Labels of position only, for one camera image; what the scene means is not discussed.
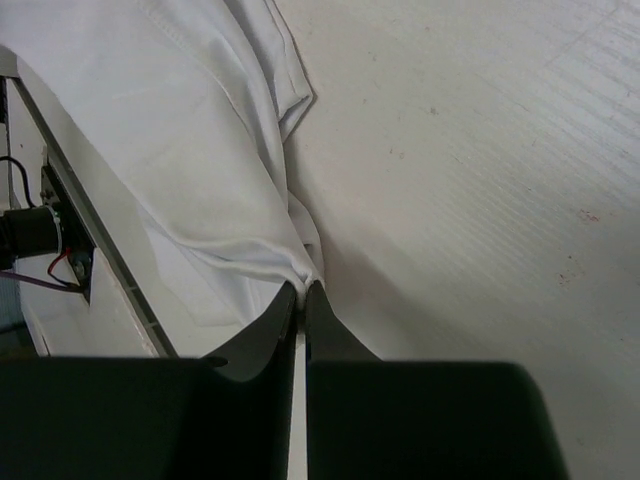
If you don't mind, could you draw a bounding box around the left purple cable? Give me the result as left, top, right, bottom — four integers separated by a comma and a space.
0, 269, 81, 291

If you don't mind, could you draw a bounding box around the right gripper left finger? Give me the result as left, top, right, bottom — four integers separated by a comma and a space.
1, 285, 296, 479

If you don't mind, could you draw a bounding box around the aluminium frame rail front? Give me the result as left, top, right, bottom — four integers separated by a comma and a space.
12, 78, 178, 358

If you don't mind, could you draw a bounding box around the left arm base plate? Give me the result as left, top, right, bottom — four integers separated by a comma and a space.
40, 165, 95, 303

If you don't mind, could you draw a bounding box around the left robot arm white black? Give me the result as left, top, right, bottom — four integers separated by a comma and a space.
1, 206, 63, 268

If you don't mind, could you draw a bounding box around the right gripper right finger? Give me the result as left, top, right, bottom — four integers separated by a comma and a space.
305, 284, 569, 479

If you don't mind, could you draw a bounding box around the white skirt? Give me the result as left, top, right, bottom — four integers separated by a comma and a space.
1, 1, 323, 325

